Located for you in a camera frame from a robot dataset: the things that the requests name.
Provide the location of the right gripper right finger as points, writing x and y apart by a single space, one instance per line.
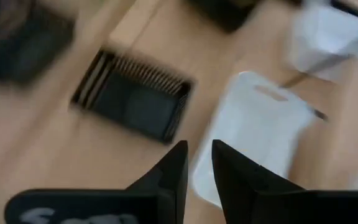
238 180

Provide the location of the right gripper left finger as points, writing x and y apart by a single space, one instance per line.
172 180

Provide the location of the black plastic slotted basket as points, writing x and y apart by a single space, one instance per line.
135 105
225 15
20 53

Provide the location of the white crumpled bag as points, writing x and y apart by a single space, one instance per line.
328 31

